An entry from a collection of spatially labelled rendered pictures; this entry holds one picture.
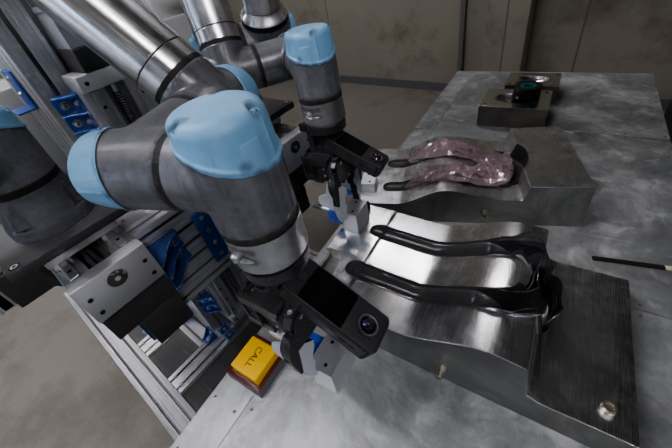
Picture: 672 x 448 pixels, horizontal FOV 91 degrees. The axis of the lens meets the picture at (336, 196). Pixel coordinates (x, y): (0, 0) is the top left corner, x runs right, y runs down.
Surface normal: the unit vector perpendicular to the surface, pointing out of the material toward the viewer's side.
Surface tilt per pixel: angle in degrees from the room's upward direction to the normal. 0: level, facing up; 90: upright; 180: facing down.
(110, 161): 47
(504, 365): 90
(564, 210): 90
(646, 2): 90
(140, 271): 90
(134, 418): 0
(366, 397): 0
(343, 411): 0
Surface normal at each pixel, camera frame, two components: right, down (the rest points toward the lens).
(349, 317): 0.33, -0.58
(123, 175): -0.29, 0.22
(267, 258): 0.18, 0.58
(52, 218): 0.63, 0.07
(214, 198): -0.25, 0.63
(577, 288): -0.17, -0.78
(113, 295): 0.79, 0.26
